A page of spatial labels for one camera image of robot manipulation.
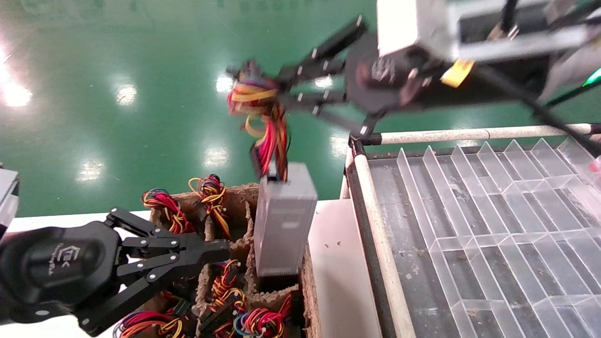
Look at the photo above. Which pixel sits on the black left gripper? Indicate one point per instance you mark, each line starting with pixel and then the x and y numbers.
pixel 56 267

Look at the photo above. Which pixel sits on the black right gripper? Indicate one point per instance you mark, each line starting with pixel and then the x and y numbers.
pixel 380 75

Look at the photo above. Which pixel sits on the cardboard divider box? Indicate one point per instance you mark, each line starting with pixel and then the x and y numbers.
pixel 310 300

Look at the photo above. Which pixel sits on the clear acrylic divider tray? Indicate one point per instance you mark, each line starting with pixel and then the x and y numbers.
pixel 493 263

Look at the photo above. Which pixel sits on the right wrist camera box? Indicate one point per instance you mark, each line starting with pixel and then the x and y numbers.
pixel 404 23

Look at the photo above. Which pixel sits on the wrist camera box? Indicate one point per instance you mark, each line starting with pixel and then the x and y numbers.
pixel 404 23
pixel 7 192

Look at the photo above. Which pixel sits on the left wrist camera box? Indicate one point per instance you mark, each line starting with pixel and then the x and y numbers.
pixel 7 192

